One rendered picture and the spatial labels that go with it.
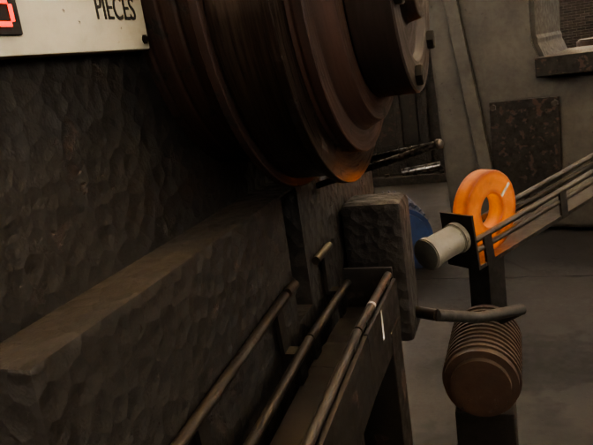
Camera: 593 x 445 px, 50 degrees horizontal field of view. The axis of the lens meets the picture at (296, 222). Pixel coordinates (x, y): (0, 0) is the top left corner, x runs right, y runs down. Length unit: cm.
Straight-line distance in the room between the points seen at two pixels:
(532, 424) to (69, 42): 163
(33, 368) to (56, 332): 5
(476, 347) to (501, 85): 246
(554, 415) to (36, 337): 164
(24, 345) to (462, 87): 317
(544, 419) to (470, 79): 201
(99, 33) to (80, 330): 25
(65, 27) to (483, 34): 305
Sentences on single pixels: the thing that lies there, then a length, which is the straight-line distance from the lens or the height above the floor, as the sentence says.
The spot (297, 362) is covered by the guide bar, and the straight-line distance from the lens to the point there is 75.
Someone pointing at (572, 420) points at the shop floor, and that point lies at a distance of 194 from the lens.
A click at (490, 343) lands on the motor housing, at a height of 53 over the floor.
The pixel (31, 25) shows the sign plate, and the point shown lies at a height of 108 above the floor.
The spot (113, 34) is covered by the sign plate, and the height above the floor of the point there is 107.
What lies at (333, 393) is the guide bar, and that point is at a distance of 67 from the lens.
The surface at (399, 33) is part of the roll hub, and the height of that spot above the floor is 104.
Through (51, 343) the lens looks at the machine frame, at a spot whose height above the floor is 87.
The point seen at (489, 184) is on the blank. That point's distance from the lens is 125.
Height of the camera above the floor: 103
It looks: 14 degrees down
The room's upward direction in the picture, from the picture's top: 8 degrees counter-clockwise
